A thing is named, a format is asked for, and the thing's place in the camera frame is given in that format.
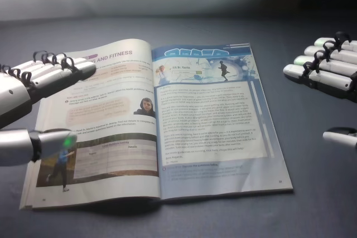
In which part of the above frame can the grey table cloth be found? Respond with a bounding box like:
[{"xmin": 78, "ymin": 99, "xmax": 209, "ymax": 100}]
[{"xmin": 0, "ymin": 12, "xmax": 357, "ymax": 238}]

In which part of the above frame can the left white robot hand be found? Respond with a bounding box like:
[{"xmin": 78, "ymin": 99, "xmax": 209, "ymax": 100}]
[{"xmin": 0, "ymin": 50, "xmax": 98, "ymax": 168}]

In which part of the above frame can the open textbook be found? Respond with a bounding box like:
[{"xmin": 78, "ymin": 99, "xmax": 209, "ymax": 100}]
[{"xmin": 18, "ymin": 38, "xmax": 294, "ymax": 211}]

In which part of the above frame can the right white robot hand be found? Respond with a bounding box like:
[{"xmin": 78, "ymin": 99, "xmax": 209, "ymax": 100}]
[{"xmin": 282, "ymin": 31, "xmax": 357, "ymax": 150}]

